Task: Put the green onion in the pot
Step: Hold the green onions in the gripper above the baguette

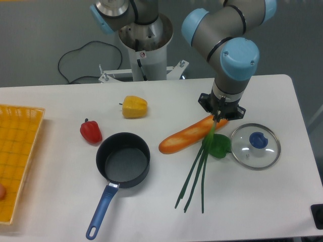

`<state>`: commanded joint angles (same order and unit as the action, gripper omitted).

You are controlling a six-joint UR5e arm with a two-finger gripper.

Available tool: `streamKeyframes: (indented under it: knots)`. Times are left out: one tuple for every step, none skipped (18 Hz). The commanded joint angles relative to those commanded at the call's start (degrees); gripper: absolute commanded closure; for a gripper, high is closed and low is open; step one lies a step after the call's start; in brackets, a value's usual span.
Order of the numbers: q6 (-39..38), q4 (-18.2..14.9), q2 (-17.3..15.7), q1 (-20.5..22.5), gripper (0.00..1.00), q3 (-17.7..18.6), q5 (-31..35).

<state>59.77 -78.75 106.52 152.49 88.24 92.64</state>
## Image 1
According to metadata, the yellow woven basket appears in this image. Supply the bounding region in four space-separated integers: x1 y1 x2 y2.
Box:
1 104 45 225

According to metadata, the black pot blue handle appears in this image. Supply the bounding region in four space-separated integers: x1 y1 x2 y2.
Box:
86 132 150 240

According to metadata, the black object at table edge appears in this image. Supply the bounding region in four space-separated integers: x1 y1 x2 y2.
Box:
310 204 323 230

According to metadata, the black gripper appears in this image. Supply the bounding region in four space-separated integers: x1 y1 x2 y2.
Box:
198 93 246 122

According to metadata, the baguette bread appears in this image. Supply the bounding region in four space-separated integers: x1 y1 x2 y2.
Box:
158 115 214 154

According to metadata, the black cable on floor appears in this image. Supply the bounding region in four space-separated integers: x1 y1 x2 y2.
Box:
58 40 123 85

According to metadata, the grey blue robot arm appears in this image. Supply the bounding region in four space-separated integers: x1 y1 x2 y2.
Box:
90 1 277 121

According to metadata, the green onion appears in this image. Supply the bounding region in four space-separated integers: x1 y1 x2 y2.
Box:
175 121 217 213

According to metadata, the glass pot lid blue knob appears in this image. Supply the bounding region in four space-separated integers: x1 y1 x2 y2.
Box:
231 123 282 171

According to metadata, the green bell pepper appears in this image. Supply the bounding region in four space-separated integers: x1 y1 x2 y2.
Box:
202 134 231 159

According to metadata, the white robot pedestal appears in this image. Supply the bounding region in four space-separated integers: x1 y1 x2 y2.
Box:
97 14 190 83

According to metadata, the yellow bell pepper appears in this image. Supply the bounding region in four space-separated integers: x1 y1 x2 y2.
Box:
121 95 148 119

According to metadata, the red bell pepper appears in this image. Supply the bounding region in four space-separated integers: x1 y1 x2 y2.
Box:
80 118 102 144

